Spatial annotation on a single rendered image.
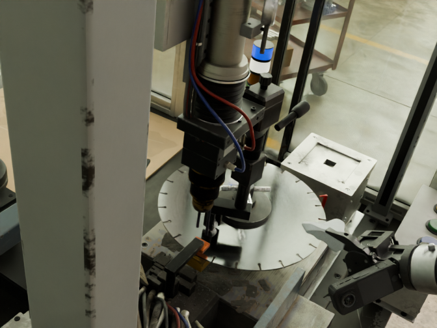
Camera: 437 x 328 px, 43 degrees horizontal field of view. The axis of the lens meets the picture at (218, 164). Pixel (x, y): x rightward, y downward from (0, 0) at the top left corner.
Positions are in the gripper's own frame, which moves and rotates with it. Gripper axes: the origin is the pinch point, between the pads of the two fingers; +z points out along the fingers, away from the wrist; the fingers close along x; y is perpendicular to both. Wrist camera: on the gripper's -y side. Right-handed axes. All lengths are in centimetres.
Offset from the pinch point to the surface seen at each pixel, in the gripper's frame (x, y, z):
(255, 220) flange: 8.7, -1.3, 9.0
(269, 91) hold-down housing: 32.8, -5.9, -7.5
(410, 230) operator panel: -7.2, 28.5, -3.4
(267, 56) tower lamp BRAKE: 35.9, 23.8, 17.1
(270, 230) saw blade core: 6.2, -0.2, 7.1
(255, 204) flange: 10.6, 2.1, 11.4
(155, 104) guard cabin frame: 30, 34, 75
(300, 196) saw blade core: 7.6, 12.7, 9.1
